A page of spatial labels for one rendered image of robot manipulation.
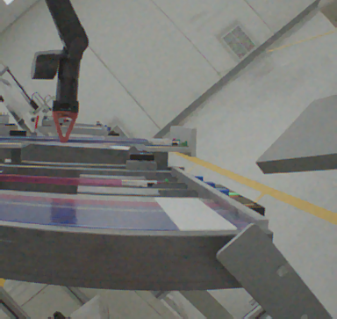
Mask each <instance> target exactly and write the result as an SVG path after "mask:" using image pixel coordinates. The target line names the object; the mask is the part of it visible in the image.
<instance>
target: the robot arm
mask: <svg viewBox="0 0 337 319"><path fill-rule="evenodd" d="M44 1H45V2H46V5H47V8H48V9H49V11H50V14H51V15H52V18H53V22H54V25H55V27H56V30H57V32H58V35H59V36H60V39H61V43H62V45H63V49H58V50H54V49H53V50H47V51H41V50H40V51H38V52H37V53H35V54H34V59H33V61H32V66H31V79H35V80H39V79H44V80H50V79H54V77H55V76H56V74H57V78H58V82H57V84H56V94H55V100H53V109H52V115H53V116H52V117H53V120H54V123H55V127H56V130H57V133H58V135H59V137H60V142H62V143H67V140H68V137H69V135H70V134H71V132H72V129H73V127H74V125H75V122H76V120H77V118H78V116H79V101H77V95H78V89H79V83H78V78H79V75H80V68H81V59H82V56H83V53H84V52H85V51H86V49H87V47H88V46H89V43H90V42H89V39H88V35H87V34H86V32H85V29H84V27H83V26H82V24H81V22H80V21H79V20H80V19H79V18H78V17H77V14H76V12H75V10H74V8H73V5H72V3H71V1H70V0H44ZM57 69H58V73H57ZM69 108H70V109H71V111H70V110H69ZM63 109H67V110H63ZM59 118H70V119H72V120H71V121H70V124H69V126H68V131H67V133H66V136H65V137H63V135H62V132H61V125H60V122H59V120H58V119H59Z"/></svg>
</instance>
